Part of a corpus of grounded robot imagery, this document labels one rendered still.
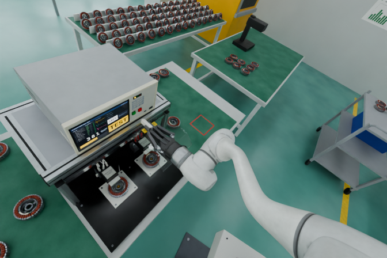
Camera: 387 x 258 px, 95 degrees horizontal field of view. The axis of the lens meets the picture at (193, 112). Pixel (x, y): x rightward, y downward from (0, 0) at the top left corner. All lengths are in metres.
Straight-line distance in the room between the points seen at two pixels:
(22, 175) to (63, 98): 0.65
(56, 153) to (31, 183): 0.42
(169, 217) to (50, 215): 1.04
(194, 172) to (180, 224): 1.24
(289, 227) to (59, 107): 0.79
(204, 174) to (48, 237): 0.81
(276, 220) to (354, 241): 0.13
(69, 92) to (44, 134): 0.25
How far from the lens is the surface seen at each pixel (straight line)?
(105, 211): 1.17
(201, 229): 2.01
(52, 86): 0.91
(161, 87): 1.73
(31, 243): 1.25
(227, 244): 1.13
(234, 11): 4.11
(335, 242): 0.42
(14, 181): 1.39
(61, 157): 0.94
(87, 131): 0.83
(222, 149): 0.76
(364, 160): 2.90
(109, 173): 1.13
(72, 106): 0.81
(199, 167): 0.76
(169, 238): 1.93
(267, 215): 0.50
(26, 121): 1.09
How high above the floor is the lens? 1.91
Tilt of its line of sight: 47 degrees down
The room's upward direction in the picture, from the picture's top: 21 degrees clockwise
